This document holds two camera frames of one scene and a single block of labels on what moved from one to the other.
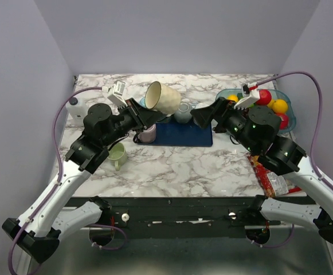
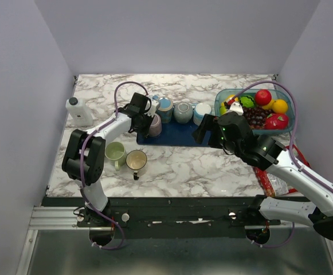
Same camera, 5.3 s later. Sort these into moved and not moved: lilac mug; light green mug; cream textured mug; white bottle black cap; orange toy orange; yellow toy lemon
Moved: lilac mug; cream textured mug
Not moved: yellow toy lemon; white bottle black cap; orange toy orange; light green mug
